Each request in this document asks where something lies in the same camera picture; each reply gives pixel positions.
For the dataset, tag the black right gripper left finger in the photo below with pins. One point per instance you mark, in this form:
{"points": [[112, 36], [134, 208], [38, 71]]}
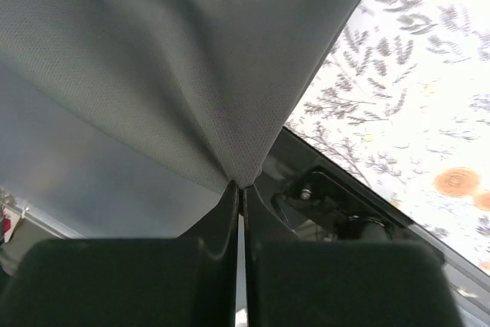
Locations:
{"points": [[189, 280]]}

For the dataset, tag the floral patterned table mat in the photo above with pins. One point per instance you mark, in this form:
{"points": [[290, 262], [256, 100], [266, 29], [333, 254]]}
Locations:
{"points": [[402, 104]]}

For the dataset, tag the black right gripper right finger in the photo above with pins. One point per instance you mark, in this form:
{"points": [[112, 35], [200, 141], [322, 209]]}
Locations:
{"points": [[292, 282]]}

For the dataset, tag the dark grey t shirt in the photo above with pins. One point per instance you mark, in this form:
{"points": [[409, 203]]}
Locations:
{"points": [[127, 118]]}

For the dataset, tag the aluminium frame rail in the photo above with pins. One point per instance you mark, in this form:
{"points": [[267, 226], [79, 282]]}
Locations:
{"points": [[17, 212]]}

